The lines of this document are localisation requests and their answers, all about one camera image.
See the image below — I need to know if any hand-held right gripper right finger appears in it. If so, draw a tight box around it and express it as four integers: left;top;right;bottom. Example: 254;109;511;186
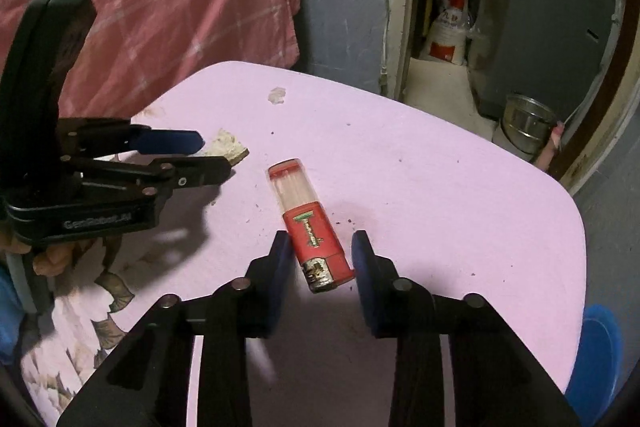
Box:
351;230;583;427

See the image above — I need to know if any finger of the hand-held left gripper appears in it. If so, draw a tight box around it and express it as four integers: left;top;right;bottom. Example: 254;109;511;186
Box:
62;154;235;208
57;117;205;158

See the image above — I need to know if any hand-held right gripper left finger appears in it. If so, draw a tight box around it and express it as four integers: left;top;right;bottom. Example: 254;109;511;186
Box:
56;230;296;427

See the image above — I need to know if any brown cardboard scrap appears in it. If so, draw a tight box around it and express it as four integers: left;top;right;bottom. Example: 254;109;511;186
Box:
200;129;250;168

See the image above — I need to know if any red lighter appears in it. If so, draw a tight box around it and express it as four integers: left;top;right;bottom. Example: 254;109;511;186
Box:
267;158;357;294

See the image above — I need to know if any person's left hand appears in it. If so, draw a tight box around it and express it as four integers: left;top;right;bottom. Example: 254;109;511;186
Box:
0;232;78;279

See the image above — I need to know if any metal pot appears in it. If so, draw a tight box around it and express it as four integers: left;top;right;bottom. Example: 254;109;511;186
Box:
501;93;558;155

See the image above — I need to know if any pink plastic object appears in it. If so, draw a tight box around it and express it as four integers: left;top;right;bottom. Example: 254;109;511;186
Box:
532;122;566;170

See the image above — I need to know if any blue plastic basin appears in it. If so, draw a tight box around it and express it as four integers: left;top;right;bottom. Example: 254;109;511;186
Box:
565;304;623;427

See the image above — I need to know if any white sack red label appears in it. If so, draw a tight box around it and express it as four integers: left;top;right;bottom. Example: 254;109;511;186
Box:
425;0;473;66

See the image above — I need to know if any grey metal cabinet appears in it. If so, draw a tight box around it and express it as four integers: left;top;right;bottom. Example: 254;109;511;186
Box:
472;0;618;120

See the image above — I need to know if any beige door frame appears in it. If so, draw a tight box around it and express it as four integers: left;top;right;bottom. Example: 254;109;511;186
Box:
387;0;640;198

